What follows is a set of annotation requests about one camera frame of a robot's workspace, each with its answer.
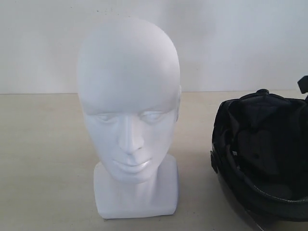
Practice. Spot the white mannequin head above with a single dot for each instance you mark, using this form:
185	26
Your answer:
128	81

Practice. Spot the black helmet with visor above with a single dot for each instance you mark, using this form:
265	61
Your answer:
260	156

